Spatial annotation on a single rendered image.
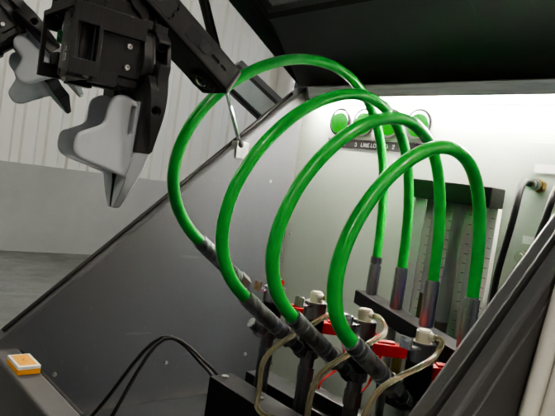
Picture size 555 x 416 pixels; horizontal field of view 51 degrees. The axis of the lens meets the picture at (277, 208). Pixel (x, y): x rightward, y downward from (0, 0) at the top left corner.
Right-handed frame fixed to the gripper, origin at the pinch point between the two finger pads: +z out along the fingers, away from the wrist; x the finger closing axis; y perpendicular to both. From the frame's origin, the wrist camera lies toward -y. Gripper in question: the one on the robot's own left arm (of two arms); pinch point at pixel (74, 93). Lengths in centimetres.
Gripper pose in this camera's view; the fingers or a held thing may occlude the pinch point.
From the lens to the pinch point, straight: 76.5
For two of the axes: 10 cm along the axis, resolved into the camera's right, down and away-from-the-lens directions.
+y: -6.6, 6.1, -4.5
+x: 4.9, -1.1, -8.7
